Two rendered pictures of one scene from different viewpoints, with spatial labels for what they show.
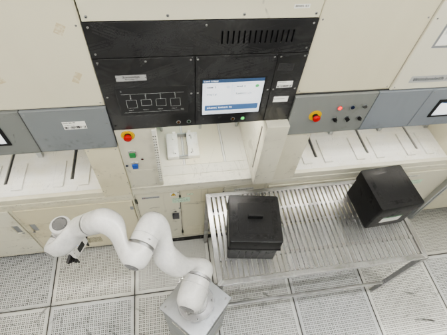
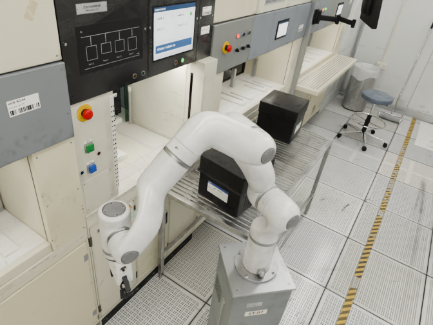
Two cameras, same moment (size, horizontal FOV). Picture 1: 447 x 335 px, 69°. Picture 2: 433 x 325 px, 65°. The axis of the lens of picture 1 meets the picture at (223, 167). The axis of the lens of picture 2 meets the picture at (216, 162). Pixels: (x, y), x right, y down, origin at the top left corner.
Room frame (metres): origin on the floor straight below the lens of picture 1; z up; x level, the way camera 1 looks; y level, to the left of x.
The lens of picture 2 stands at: (-0.08, 0.97, 1.96)
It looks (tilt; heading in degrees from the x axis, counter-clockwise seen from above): 34 degrees down; 313
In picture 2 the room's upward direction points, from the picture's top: 8 degrees clockwise
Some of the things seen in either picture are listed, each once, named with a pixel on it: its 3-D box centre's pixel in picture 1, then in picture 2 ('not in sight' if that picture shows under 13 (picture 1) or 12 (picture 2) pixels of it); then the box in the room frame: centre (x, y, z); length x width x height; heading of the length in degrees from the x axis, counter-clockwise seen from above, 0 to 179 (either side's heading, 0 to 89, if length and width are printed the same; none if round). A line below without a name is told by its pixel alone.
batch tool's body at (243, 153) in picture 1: (195, 121); (96, 127); (1.54, 0.23, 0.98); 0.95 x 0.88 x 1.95; 14
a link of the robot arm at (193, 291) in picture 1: (193, 293); (274, 219); (0.40, 0.07, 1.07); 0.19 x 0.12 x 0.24; 169
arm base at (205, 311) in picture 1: (195, 298); (259, 251); (0.43, 0.06, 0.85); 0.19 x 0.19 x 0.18
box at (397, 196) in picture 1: (382, 197); (281, 115); (1.17, -1.03, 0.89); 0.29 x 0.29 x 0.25; 18
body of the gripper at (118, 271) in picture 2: (74, 243); (118, 260); (0.55, 0.65, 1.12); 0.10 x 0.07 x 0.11; 169
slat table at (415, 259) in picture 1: (297, 247); (250, 204); (0.98, -0.60, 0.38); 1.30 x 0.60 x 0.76; 104
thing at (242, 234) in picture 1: (254, 220); (237, 161); (0.85, -0.20, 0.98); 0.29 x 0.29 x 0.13; 6
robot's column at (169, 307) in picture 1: (195, 318); (242, 314); (0.43, 0.06, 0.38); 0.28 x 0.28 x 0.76; 59
